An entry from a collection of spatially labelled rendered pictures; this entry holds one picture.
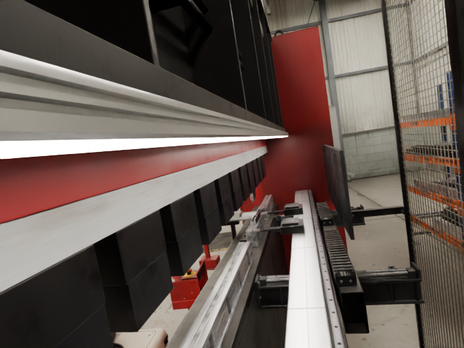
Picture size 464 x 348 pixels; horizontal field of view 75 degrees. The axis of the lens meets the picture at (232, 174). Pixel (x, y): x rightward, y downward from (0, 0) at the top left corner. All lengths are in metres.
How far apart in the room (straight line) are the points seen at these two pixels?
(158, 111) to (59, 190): 0.25
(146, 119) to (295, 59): 2.61
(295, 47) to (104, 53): 2.62
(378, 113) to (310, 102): 6.55
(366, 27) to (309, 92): 6.90
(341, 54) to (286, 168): 6.76
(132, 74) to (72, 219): 0.25
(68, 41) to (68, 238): 0.28
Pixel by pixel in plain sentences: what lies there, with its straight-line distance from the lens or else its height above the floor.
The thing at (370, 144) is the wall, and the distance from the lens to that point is 9.13.
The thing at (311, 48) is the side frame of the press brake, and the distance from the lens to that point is 2.79.
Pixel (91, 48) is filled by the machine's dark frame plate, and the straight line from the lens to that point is 0.21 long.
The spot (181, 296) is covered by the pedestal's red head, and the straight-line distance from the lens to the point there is 1.69.
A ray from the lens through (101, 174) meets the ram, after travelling 0.49.
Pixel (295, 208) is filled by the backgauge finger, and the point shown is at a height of 1.02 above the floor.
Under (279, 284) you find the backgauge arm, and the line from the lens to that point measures 1.37.
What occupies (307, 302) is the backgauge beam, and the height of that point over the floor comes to 0.98.
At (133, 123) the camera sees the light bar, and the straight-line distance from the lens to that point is 0.17.
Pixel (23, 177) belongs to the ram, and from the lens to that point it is 0.39.
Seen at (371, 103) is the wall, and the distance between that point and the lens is 9.18.
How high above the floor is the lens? 1.44
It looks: 5 degrees down
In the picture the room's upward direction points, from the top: 9 degrees counter-clockwise
